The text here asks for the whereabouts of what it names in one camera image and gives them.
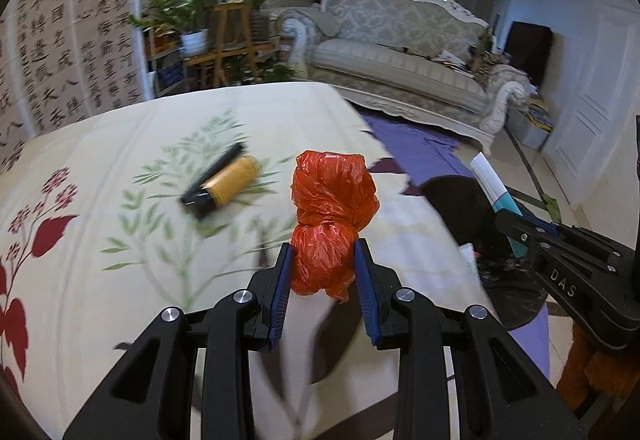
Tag white panel door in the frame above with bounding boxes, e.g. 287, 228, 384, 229
544, 7, 639, 206

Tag yellow label dark bottle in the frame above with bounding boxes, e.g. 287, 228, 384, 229
182, 155, 260, 220

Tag potted plant white pot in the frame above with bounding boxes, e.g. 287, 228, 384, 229
127, 0, 218, 58

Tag purple cloth on floor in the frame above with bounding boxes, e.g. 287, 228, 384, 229
360, 110, 550, 375

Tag white toothpaste tube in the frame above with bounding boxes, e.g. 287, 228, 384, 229
470, 151, 530, 259

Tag short black tube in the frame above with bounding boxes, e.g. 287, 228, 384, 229
180, 142, 245, 204

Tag metal shelf rack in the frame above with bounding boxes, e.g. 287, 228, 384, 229
142, 29, 189, 98

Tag red plastic bag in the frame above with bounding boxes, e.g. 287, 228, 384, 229
291, 150, 380, 301

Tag black lined trash bin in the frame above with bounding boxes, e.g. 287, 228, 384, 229
420, 176, 548, 330

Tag calligraphy folding screen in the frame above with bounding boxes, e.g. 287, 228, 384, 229
1, 0, 152, 171

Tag wooden plant stand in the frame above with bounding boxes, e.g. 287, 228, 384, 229
184, 2, 277, 89

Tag green rag on floor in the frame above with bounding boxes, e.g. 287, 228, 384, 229
541, 193, 562, 223

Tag ornate white sofa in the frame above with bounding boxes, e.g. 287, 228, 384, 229
276, 0, 532, 152

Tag white paper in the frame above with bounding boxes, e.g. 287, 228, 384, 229
459, 243, 482, 285

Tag storage box with items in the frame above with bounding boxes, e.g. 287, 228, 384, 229
506, 97, 553, 151

